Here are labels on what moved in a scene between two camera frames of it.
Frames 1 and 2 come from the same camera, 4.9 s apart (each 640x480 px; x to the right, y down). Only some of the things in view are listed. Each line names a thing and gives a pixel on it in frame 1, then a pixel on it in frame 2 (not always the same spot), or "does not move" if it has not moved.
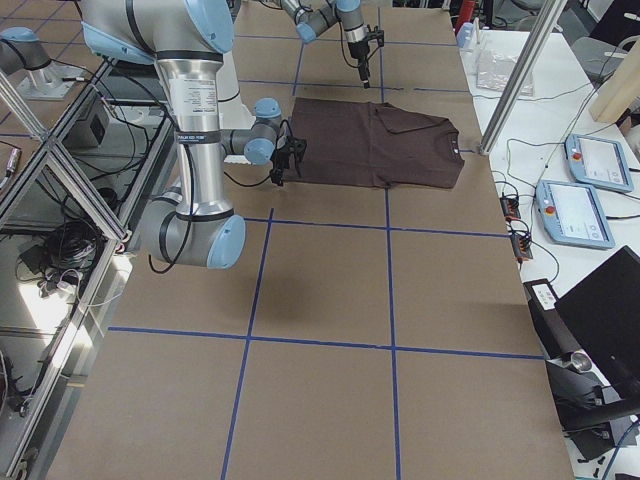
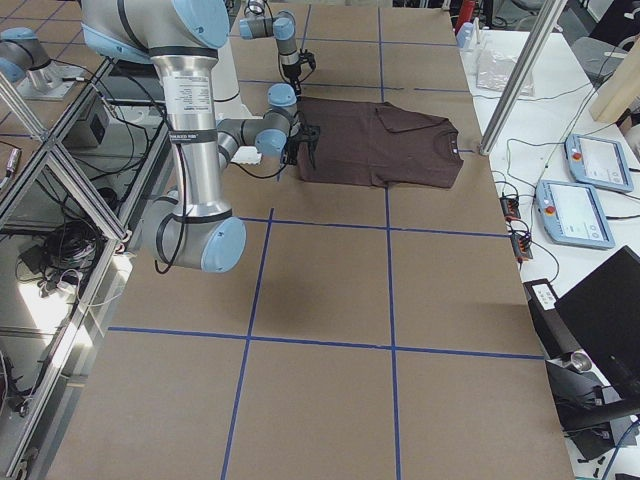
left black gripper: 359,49 to 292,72
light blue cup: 464,33 does not move
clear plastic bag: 495,68 does not move
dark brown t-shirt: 373,144 does not move
